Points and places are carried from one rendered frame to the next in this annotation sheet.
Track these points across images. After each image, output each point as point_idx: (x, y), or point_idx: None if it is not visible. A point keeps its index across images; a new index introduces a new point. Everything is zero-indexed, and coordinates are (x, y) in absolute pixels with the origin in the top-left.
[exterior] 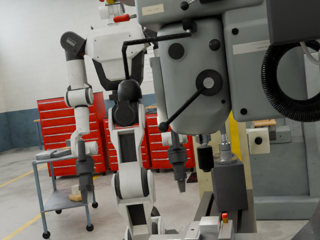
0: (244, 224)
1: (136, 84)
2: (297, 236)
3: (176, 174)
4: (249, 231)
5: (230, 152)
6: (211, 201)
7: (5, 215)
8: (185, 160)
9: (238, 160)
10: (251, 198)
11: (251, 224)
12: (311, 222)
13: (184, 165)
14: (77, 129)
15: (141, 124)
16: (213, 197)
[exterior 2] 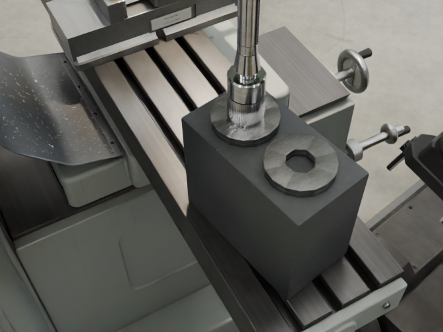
0: (157, 136)
1: None
2: (46, 151)
3: (428, 134)
4: (132, 116)
5: (227, 97)
6: (347, 251)
7: None
8: (441, 145)
9: (217, 140)
10: (219, 266)
11: (142, 139)
12: (9, 142)
13: (430, 147)
14: None
15: None
16: (366, 280)
